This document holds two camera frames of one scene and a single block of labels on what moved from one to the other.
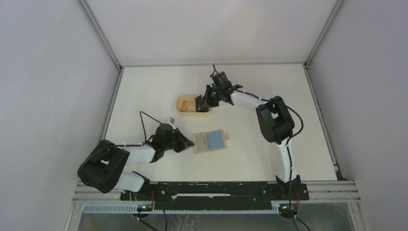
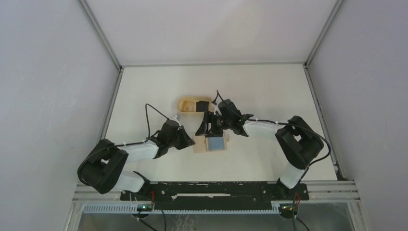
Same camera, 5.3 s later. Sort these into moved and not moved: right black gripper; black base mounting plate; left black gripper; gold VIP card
Moved: right black gripper
Not moved: black base mounting plate; left black gripper; gold VIP card
